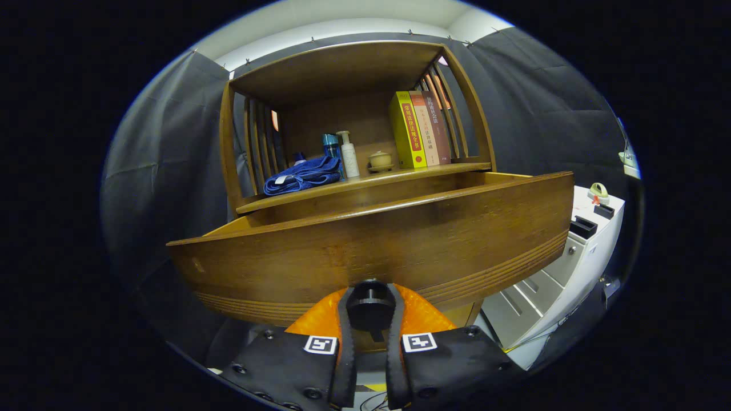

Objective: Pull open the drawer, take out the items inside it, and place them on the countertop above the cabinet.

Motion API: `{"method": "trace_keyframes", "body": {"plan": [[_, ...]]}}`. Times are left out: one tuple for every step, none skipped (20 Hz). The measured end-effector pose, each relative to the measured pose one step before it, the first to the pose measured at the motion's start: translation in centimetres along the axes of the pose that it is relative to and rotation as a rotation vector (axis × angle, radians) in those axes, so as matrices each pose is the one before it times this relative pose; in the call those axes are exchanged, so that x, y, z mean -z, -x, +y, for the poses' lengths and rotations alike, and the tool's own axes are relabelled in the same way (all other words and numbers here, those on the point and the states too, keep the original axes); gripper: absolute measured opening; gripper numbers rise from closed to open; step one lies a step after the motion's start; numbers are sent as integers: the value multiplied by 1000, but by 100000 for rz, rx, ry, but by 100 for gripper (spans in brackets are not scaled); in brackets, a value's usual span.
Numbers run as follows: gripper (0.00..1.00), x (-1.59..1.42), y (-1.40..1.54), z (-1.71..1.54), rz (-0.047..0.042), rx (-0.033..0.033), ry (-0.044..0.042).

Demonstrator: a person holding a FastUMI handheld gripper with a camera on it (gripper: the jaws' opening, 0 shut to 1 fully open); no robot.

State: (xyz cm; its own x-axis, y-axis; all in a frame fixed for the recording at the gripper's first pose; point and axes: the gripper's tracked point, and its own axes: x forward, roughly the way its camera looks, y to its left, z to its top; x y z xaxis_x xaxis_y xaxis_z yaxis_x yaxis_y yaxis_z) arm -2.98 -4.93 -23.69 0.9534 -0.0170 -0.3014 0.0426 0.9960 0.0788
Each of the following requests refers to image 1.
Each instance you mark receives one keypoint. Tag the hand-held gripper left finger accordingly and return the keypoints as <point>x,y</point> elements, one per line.
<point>346,371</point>

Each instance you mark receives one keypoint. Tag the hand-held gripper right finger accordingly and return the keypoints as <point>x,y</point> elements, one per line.
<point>395,371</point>

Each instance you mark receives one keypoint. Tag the black drawer knob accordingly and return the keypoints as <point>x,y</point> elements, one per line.
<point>371,305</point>

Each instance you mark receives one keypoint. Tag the wooden drawer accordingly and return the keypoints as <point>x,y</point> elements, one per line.
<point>371,245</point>

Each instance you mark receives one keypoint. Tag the white drawer unit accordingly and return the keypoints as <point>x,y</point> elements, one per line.
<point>548,297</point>

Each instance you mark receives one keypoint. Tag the wooden countertop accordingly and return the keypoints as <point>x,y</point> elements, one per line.
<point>365,181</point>

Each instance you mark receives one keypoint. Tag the wooden cabinet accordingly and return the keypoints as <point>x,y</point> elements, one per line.
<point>337,74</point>

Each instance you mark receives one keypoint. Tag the blue folded towel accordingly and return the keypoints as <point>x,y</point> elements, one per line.
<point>302,174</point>

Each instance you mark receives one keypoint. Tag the white pump bottle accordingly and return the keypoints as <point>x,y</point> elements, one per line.
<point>349,160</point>

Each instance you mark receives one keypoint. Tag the beige lidded teacup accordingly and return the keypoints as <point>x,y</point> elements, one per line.
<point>380,160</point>

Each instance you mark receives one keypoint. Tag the teal blue bottle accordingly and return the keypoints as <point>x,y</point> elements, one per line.
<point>330,147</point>

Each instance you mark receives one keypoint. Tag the black plastic tray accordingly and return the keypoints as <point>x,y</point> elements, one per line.
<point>604,211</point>
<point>583,227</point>

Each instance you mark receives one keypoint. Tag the thick yellow book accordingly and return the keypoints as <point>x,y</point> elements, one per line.
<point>405,131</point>

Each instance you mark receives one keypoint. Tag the beige orange book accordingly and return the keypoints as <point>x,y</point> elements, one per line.
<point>425,131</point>

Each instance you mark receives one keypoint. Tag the brown book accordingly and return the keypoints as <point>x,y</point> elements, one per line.
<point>440,128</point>

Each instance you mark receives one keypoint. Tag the green tape dispenser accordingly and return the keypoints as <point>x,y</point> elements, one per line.
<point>598,191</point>

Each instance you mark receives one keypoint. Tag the white and green device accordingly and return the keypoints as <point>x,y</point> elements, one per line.
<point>628,160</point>

